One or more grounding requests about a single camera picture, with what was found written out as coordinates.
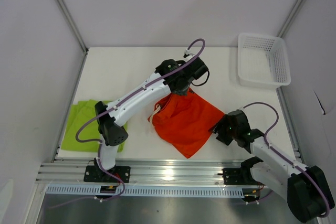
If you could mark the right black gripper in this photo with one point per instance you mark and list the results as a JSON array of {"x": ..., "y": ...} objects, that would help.
[{"x": 224, "y": 121}]

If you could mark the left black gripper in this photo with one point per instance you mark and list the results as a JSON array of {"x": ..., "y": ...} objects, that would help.
[{"x": 180, "y": 93}]

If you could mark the orange shorts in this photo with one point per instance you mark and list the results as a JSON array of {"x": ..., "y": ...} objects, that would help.
[{"x": 185, "y": 121}]

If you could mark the lime green shorts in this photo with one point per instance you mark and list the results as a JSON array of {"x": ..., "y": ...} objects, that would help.
[{"x": 81, "y": 113}]

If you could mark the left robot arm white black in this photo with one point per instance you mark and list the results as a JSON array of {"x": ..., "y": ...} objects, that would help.
[{"x": 115, "y": 114}]

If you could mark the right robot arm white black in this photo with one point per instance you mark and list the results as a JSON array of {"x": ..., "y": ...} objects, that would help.
[{"x": 304, "y": 188}]

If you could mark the white plastic basket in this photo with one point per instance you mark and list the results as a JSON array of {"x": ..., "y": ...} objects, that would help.
[{"x": 262, "y": 61}]

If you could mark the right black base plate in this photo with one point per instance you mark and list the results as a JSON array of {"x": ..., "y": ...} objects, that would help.
[{"x": 237, "y": 176}]

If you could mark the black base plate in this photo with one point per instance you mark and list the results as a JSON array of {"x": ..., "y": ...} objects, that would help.
[
  {"x": 237, "y": 176},
  {"x": 95, "y": 175}
]

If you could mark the white slotted cable duct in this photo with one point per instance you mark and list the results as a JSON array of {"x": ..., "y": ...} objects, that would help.
[{"x": 153, "y": 191}]

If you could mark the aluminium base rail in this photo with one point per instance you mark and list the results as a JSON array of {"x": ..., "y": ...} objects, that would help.
[{"x": 142, "y": 173}]

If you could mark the right aluminium corner post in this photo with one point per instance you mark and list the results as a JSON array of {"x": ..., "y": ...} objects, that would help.
[{"x": 293, "y": 13}]

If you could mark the aluminium corner post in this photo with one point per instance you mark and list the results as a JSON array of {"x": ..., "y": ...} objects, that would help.
[
  {"x": 293, "y": 13},
  {"x": 71, "y": 24}
]

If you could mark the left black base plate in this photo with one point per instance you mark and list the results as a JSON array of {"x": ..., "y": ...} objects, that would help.
[{"x": 95, "y": 175}]

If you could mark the left aluminium corner post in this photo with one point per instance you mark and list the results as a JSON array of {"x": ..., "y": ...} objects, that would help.
[{"x": 71, "y": 24}]

